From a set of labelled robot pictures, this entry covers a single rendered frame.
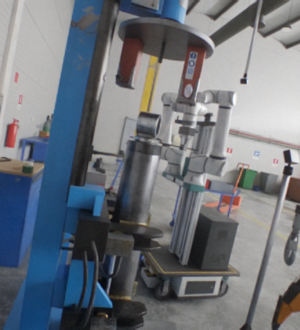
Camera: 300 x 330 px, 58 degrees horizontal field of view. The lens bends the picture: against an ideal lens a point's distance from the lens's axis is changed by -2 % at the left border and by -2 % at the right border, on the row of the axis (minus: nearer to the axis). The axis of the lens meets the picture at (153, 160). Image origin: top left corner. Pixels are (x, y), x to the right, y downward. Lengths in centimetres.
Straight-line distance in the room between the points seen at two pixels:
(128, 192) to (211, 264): 161
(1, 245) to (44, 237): 140
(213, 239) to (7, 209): 201
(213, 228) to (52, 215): 167
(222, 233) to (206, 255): 27
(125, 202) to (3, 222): 162
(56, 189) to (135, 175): 45
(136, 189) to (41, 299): 85
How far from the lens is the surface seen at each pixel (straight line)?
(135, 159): 157
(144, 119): 160
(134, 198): 160
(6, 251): 308
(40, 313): 194
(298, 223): 105
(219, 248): 296
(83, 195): 145
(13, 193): 288
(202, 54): 167
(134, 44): 173
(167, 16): 173
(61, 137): 157
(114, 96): 1244
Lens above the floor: 151
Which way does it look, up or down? 4 degrees down
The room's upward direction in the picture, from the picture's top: 12 degrees clockwise
